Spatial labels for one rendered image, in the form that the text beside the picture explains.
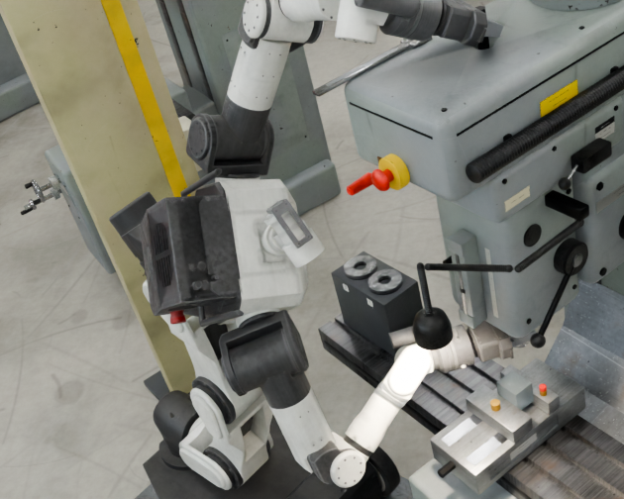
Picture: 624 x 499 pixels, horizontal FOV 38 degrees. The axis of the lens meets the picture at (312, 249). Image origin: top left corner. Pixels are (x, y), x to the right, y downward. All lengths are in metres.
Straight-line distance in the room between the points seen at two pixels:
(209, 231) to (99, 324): 2.79
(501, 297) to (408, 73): 0.48
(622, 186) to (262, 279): 0.71
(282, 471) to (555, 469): 0.88
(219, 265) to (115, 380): 2.45
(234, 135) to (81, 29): 1.38
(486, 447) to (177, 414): 1.00
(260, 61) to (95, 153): 1.57
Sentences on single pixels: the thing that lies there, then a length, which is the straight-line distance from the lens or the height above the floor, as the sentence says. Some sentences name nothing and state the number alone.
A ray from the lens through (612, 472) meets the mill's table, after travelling 2.11.
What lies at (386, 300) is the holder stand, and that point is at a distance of 2.29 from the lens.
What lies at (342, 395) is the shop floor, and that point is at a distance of 3.62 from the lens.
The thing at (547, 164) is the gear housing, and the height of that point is 1.69.
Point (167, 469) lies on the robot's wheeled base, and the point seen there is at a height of 0.57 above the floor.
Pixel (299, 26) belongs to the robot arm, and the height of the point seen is 1.95.
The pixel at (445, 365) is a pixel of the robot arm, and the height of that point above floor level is 1.24.
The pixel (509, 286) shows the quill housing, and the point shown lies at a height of 1.46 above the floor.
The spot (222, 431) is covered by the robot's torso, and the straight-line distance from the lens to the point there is 2.29.
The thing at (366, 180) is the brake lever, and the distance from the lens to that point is 1.60.
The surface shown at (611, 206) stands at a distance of 1.80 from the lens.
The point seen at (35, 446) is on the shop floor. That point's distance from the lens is 3.99.
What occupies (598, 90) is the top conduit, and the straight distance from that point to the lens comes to 1.57.
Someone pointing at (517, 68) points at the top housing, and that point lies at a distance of 1.48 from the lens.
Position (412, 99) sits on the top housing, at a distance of 1.44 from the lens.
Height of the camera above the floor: 2.56
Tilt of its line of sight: 36 degrees down
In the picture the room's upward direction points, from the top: 16 degrees counter-clockwise
